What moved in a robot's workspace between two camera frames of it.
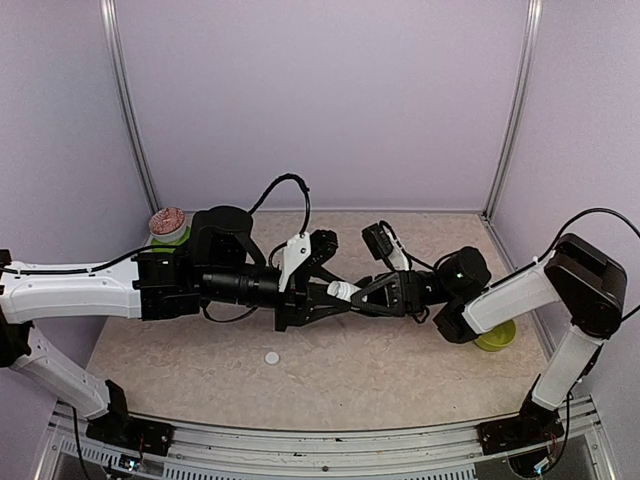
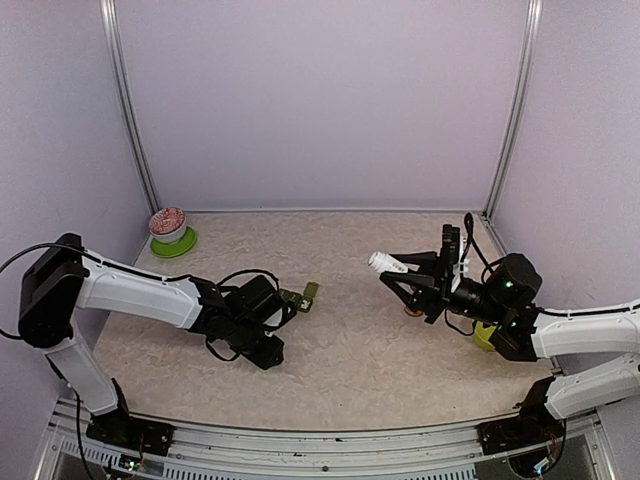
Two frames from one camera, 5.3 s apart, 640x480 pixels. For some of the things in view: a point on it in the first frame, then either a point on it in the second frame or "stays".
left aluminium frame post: [109, 27] stays
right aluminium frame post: [532, 35] stays
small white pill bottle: [342, 290] to [382, 262]
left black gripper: [300, 300] to [265, 359]
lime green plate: [176, 242] stays
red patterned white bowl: [168, 224] stays
